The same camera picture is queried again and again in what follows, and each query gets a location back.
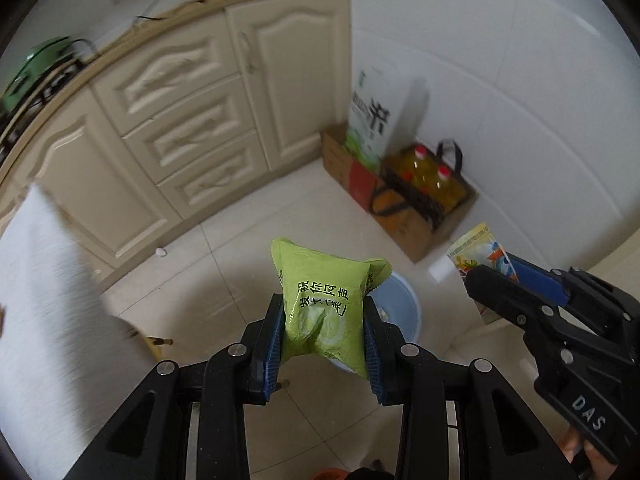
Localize colourful paper wrapper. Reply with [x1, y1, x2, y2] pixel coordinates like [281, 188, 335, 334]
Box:
[446, 223, 518, 282]

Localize green snack bag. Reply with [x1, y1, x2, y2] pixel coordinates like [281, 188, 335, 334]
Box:
[271, 238, 392, 378]

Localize blue trash bin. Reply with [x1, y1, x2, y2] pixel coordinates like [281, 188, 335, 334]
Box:
[312, 264, 421, 377]

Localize right hand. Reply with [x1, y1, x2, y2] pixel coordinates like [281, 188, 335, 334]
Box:
[555, 424, 622, 480]

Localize cardboard box on floor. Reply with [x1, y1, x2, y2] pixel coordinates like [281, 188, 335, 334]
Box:
[321, 125, 476, 263]

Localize cooking oil bottles bag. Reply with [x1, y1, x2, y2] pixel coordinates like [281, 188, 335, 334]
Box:
[369, 139, 474, 230]

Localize white rice bag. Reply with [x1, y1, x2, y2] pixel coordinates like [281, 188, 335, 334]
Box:
[345, 58, 430, 174]

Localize cream lower cabinets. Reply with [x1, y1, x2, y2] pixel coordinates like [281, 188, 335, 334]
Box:
[1, 0, 352, 284]

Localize black gas stove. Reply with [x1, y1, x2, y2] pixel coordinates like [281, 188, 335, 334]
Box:
[1, 58, 85, 162]

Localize green electric cooker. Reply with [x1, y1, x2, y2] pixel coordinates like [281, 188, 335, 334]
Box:
[1, 36, 99, 115]

